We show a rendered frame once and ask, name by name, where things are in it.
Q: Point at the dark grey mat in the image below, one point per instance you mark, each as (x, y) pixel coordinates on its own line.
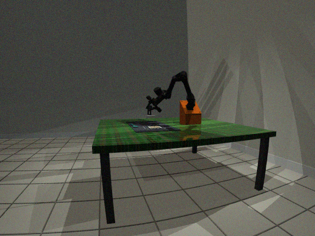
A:
(143, 126)

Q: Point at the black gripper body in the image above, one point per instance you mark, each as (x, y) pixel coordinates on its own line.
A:
(155, 102)

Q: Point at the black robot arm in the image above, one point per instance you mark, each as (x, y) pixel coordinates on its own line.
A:
(182, 76)

